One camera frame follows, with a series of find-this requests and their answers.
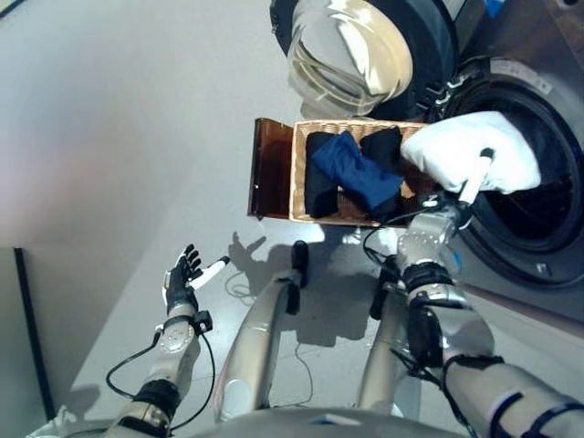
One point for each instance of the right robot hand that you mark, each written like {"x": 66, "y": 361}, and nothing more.
{"x": 474, "y": 182}

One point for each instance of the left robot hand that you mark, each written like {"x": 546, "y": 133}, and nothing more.
{"x": 180, "y": 292}

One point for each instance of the white garment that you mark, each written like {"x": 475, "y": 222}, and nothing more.
{"x": 456, "y": 146}

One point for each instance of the blue garment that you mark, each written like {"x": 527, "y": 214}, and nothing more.
{"x": 356, "y": 173}

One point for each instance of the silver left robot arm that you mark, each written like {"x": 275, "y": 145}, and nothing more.
{"x": 175, "y": 340}

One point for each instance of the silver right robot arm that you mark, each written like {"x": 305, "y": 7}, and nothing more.
{"x": 433, "y": 237}

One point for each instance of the dark front-load washing machine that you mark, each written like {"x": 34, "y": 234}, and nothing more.
{"x": 524, "y": 219}

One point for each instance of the silver left robot leg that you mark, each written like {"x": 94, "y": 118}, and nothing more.
{"x": 255, "y": 347}

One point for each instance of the silver robot leg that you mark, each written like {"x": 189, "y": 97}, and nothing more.
{"x": 383, "y": 356}
{"x": 255, "y": 347}

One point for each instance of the black rolled garment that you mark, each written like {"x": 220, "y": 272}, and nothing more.
{"x": 319, "y": 196}
{"x": 383, "y": 146}

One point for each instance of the black left robot foot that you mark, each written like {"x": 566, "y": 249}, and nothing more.
{"x": 299, "y": 260}

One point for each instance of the wicker laundry basket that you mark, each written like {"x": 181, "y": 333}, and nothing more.
{"x": 351, "y": 214}

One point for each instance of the brown glossy stool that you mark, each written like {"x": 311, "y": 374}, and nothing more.
{"x": 269, "y": 173}

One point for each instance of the round glass washer door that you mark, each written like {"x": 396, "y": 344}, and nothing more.
{"x": 356, "y": 50}

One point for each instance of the grey robot torso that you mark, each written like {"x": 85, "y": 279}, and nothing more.
{"x": 319, "y": 424}

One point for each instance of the silver right robot leg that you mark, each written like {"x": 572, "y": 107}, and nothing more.
{"x": 383, "y": 356}

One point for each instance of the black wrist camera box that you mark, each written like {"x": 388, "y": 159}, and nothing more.
{"x": 203, "y": 320}

